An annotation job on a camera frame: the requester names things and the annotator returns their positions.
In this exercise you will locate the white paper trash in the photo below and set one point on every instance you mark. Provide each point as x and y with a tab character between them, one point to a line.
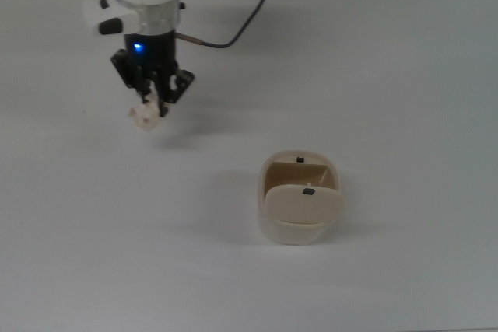
144	116

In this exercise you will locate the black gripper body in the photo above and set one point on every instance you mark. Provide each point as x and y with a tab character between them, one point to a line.
153	52

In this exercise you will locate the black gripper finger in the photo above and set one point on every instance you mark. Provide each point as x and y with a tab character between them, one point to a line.
128	71
177	85

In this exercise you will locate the small white bin with lid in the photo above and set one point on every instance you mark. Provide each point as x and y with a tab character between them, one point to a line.
299	211

